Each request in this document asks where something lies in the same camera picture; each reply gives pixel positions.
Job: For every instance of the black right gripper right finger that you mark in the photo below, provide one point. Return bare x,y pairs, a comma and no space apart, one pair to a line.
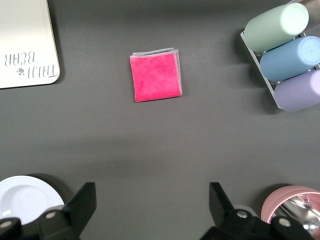
220,202

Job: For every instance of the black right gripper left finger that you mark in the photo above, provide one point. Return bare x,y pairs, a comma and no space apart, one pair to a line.
80,200

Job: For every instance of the white round plate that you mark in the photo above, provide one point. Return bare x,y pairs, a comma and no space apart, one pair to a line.
25,197

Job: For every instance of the pink ribbed bowl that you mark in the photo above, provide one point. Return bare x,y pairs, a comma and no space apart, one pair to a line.
271,202

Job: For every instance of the metal scoop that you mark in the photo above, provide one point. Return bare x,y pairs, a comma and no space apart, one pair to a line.
305,217

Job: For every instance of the pale purple cup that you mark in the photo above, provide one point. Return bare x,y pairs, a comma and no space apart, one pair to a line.
297,93

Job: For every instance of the pink folded cloth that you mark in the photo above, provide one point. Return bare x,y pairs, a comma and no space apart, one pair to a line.
155,77

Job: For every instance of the pale blue cup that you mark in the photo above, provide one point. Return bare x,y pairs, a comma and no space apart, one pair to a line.
285,60

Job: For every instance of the cream tray with bear print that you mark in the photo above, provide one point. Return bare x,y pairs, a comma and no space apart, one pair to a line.
25,30

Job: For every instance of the pale green cup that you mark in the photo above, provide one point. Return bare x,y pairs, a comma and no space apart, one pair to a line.
270,27

